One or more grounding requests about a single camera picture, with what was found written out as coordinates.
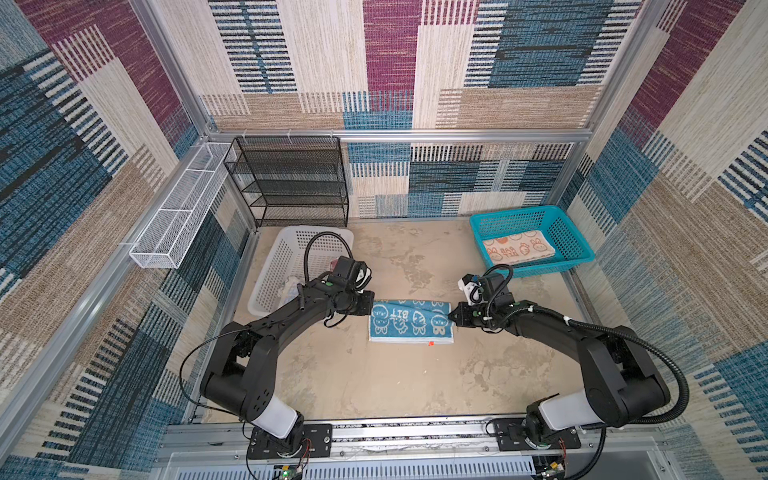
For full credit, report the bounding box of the orange bunny pattern towel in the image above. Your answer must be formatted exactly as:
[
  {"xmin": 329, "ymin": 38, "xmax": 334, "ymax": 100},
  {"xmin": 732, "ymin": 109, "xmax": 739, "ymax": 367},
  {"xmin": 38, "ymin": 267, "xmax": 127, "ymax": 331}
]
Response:
[{"xmin": 481, "ymin": 230, "xmax": 556, "ymax": 265}]

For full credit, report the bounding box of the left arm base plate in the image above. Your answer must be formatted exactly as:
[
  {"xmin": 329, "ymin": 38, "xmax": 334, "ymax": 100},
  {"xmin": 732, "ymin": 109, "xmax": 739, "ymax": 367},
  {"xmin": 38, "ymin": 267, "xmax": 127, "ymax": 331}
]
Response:
[{"xmin": 246, "ymin": 423, "xmax": 333, "ymax": 460}]

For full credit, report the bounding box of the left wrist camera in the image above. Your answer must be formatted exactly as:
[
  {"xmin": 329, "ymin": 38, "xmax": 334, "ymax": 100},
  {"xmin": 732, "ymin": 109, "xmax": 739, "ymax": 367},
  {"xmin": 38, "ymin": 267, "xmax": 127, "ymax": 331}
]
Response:
[{"xmin": 329, "ymin": 256, "xmax": 372, "ymax": 291}]

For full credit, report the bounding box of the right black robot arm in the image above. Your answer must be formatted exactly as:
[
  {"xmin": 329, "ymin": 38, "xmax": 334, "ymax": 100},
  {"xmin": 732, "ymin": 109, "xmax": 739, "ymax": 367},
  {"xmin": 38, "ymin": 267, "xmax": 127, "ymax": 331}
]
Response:
[{"xmin": 449, "ymin": 264, "xmax": 690, "ymax": 449}]

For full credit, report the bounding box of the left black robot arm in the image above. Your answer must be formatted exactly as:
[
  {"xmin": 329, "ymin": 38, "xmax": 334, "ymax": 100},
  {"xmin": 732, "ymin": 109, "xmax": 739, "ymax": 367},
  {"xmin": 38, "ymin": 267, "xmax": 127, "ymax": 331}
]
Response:
[{"xmin": 199, "ymin": 228, "xmax": 375, "ymax": 456}]

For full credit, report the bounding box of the teal plastic basket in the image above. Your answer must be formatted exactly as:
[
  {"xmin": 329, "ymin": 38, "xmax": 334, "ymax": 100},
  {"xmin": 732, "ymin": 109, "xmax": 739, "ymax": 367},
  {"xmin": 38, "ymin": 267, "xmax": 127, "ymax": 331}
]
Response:
[{"xmin": 470, "ymin": 205, "xmax": 595, "ymax": 278}]

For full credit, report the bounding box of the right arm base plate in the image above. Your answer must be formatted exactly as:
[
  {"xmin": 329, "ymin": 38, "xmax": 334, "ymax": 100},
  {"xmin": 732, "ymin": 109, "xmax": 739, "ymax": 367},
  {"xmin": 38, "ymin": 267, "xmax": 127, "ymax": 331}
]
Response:
[{"xmin": 485, "ymin": 416, "xmax": 582, "ymax": 452}]

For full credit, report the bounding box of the white plastic laundry basket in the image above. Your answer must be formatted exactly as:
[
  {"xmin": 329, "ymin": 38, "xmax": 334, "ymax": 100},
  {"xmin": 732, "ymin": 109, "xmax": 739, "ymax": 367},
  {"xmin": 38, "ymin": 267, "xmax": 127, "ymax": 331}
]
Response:
[{"xmin": 248, "ymin": 225, "xmax": 354, "ymax": 318}]

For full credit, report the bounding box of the black wire shelf rack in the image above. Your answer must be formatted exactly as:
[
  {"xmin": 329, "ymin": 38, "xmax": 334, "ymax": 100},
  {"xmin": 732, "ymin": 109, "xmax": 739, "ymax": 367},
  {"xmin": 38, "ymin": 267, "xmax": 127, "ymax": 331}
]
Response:
[{"xmin": 223, "ymin": 136, "xmax": 350, "ymax": 227}]

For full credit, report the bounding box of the blue bunny pattern towel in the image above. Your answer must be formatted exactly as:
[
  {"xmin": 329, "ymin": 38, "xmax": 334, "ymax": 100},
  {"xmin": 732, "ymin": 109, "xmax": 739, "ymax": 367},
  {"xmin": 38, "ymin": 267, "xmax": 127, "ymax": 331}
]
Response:
[{"xmin": 368, "ymin": 300, "xmax": 454, "ymax": 345}]

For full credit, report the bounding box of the white wire mesh tray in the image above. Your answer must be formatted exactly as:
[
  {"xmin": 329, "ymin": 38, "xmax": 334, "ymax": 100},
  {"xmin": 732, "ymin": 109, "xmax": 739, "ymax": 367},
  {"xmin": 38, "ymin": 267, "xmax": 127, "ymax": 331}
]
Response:
[{"xmin": 130, "ymin": 143, "xmax": 229, "ymax": 269}]

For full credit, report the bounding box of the aluminium mounting rail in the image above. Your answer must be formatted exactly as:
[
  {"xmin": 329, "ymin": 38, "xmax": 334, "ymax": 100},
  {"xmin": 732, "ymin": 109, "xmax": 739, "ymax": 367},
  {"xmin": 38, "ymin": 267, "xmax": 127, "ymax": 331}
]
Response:
[{"xmin": 150, "ymin": 414, "xmax": 683, "ymax": 479}]

